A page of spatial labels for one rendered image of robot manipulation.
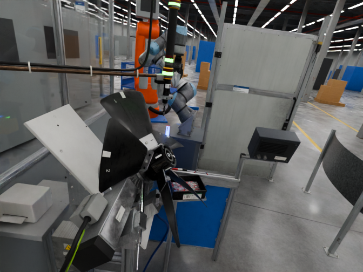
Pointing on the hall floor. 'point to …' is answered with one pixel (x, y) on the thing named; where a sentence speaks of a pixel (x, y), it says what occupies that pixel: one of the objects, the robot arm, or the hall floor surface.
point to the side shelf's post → (50, 253)
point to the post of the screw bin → (168, 245)
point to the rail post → (224, 224)
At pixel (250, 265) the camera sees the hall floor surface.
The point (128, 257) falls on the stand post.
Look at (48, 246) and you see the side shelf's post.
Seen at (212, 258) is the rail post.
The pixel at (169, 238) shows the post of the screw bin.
